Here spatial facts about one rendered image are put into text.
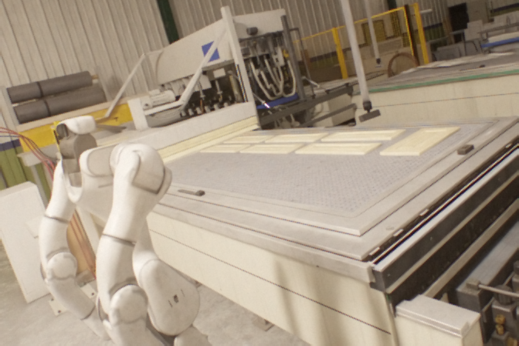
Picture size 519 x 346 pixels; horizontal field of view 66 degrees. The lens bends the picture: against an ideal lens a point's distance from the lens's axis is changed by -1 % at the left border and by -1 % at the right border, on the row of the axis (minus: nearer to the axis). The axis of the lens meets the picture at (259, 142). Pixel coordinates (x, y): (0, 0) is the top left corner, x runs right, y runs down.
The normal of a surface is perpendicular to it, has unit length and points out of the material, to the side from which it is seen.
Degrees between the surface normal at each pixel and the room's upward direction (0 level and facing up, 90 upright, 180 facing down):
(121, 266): 94
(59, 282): 102
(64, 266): 88
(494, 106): 90
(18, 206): 90
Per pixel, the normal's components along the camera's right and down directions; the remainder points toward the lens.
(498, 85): -0.76, 0.31
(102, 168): 0.69, -0.05
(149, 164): 0.72, -0.40
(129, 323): 0.61, 0.18
